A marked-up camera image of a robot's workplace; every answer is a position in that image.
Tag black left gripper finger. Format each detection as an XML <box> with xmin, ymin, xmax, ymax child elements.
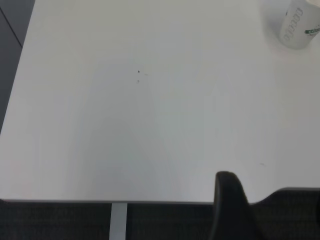
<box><xmin>208</xmin><ymin>171</ymin><xmax>257</xmax><ymax>240</ymax></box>

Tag white paper coffee cup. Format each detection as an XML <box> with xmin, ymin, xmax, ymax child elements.
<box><xmin>279</xmin><ymin>0</ymin><xmax>320</xmax><ymax>50</ymax></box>

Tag grey metal table leg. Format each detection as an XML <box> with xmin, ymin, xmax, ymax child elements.
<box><xmin>109</xmin><ymin>202</ymin><xmax>129</xmax><ymax>240</ymax></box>

